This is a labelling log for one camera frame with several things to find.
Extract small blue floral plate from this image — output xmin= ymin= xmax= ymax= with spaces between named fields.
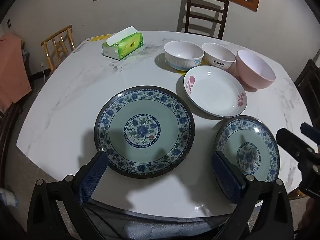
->
xmin=214 ymin=115 xmax=280 ymax=183

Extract person's grey trousers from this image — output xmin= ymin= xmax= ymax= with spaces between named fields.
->
xmin=120 ymin=217 xmax=250 ymax=240

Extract white ribbed bowl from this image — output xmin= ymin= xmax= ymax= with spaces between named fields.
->
xmin=164 ymin=40 xmax=205 ymax=71

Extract white pink-flower plate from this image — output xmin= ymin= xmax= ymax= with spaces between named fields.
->
xmin=183 ymin=65 xmax=248 ymax=118

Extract cream printed bowl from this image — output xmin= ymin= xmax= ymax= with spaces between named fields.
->
xmin=201 ymin=42 xmax=237 ymax=71

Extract green tissue box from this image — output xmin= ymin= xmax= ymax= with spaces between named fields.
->
xmin=102 ymin=26 xmax=144 ymax=60

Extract yellow rectangular label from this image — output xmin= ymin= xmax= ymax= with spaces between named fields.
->
xmin=90 ymin=34 xmax=117 ymax=42

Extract pink bowl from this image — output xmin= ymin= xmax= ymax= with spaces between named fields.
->
xmin=229 ymin=49 xmax=276 ymax=90

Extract large blue floral plate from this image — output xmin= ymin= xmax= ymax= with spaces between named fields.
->
xmin=94 ymin=85 xmax=196 ymax=179

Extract pink cloth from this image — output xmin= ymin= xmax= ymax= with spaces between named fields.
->
xmin=0 ymin=34 xmax=33 ymax=112

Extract person's right forearm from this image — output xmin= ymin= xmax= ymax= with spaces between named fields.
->
xmin=298 ymin=197 xmax=320 ymax=240

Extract white rectangular label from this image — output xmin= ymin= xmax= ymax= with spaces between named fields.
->
xmin=73 ymin=39 xmax=91 ymax=53

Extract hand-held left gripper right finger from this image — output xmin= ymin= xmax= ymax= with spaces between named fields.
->
xmin=211 ymin=151 xmax=294 ymax=240

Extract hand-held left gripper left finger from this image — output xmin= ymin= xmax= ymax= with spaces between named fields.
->
xmin=26 ymin=151 xmax=109 ymax=240

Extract bamboo chair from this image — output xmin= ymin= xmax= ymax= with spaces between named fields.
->
xmin=41 ymin=25 xmax=75 ymax=72

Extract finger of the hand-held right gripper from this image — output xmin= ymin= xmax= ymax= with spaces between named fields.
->
xmin=276 ymin=127 xmax=317 ymax=165
xmin=300 ymin=122 xmax=320 ymax=147

